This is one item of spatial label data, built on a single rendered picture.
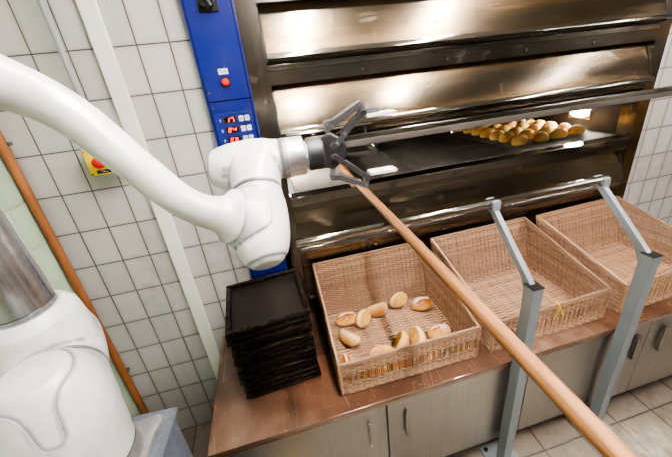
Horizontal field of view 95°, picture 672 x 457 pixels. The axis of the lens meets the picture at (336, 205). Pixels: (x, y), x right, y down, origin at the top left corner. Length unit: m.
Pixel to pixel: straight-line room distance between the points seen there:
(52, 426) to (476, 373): 1.20
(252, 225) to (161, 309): 1.11
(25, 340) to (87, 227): 0.73
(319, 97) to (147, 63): 0.59
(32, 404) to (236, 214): 0.39
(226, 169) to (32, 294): 0.42
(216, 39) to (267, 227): 0.80
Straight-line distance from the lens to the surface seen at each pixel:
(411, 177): 1.45
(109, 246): 1.51
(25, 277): 0.82
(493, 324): 0.66
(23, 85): 0.60
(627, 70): 2.11
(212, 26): 1.23
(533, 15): 1.69
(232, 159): 0.67
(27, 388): 0.70
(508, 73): 1.65
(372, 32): 1.32
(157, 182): 0.55
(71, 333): 0.84
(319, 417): 1.28
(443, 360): 1.36
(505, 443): 1.78
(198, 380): 1.91
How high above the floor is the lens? 1.65
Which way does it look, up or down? 23 degrees down
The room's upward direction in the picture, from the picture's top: 7 degrees counter-clockwise
